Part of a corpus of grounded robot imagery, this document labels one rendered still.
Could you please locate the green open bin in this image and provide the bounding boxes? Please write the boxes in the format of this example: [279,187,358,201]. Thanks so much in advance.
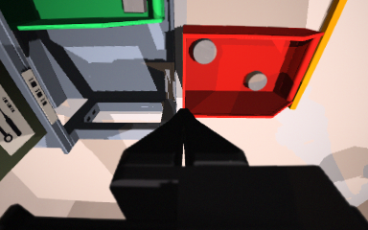
[0,0,164,31]

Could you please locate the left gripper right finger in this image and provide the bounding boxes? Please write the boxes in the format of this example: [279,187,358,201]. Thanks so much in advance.
[184,108,250,166]

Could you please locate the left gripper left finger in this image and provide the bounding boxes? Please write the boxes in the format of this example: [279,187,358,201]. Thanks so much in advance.
[117,108,184,167]

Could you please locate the dark grey shelf rack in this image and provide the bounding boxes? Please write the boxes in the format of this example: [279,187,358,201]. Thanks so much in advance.
[0,0,176,154]

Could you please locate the red bin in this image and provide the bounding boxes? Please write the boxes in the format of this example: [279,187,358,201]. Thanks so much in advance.
[182,25,324,118]

